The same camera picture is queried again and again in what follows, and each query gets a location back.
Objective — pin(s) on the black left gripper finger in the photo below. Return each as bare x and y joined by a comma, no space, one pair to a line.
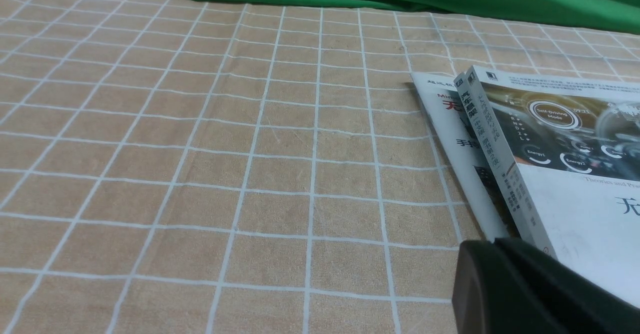
509,286

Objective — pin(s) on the self-driving textbook top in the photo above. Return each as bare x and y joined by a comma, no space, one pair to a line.
565,153

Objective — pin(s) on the white book underneath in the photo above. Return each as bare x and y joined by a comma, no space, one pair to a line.
464,153

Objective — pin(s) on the tan checkered tablecloth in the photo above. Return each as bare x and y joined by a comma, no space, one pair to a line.
171,166

